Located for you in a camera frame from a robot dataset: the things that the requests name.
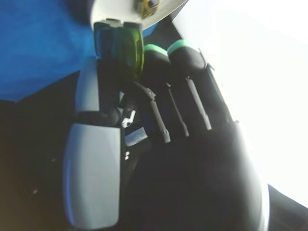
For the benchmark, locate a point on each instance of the small black object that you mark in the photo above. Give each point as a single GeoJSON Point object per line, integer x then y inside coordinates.
{"type": "Point", "coordinates": [130, 48]}

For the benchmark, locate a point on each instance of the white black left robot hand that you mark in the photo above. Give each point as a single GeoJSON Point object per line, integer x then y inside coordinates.
{"type": "Point", "coordinates": [192, 168]}

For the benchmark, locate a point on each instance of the yellow object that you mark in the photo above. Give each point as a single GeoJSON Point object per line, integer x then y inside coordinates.
{"type": "Point", "coordinates": [148, 7]}

